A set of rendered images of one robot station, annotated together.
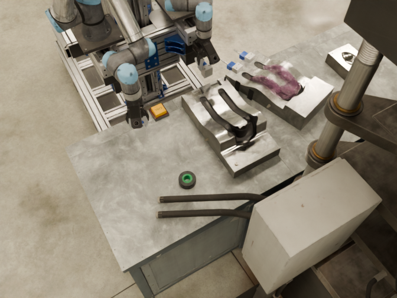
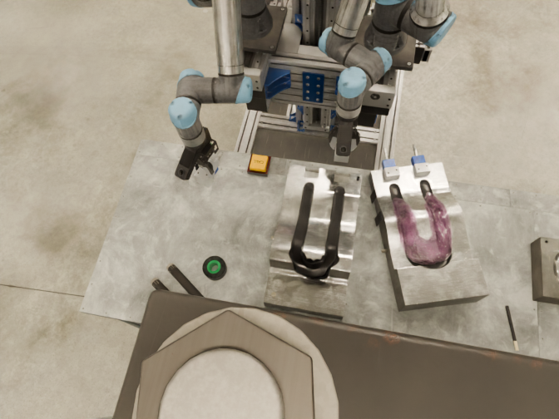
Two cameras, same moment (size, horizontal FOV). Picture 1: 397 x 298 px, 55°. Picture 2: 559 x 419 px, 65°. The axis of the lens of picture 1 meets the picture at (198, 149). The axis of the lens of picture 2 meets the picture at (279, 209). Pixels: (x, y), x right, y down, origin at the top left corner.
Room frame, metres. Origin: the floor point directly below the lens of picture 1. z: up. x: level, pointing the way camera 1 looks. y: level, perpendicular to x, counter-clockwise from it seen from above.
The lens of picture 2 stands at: (0.71, -0.45, 2.27)
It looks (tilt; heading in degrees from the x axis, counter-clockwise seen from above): 66 degrees down; 47
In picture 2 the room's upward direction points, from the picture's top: 8 degrees counter-clockwise
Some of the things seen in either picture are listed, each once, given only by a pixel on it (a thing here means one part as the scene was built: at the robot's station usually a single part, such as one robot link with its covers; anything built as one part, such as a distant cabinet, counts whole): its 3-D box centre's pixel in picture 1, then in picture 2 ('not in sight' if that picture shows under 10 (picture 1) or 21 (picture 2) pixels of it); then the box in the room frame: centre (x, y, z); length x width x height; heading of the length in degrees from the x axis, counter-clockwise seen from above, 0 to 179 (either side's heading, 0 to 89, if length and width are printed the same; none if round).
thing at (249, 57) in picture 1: (243, 55); (418, 160); (1.60, -0.26, 0.86); 0.13 x 0.05 x 0.05; 46
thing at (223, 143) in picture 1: (228, 121); (314, 235); (1.13, -0.15, 0.87); 0.50 x 0.26 x 0.14; 29
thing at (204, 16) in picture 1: (204, 16); (351, 88); (1.44, -0.04, 1.25); 0.09 x 0.08 x 0.11; 178
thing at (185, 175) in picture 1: (187, 180); (215, 268); (0.84, 0.05, 0.82); 0.08 x 0.08 x 0.04
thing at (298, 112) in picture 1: (277, 84); (422, 230); (1.38, -0.42, 0.86); 0.50 x 0.26 x 0.11; 46
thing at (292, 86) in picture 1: (277, 78); (423, 224); (1.38, -0.42, 0.90); 0.26 x 0.18 x 0.08; 46
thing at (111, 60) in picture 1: (119, 62); (195, 90); (1.16, 0.32, 1.25); 0.11 x 0.11 x 0.08; 38
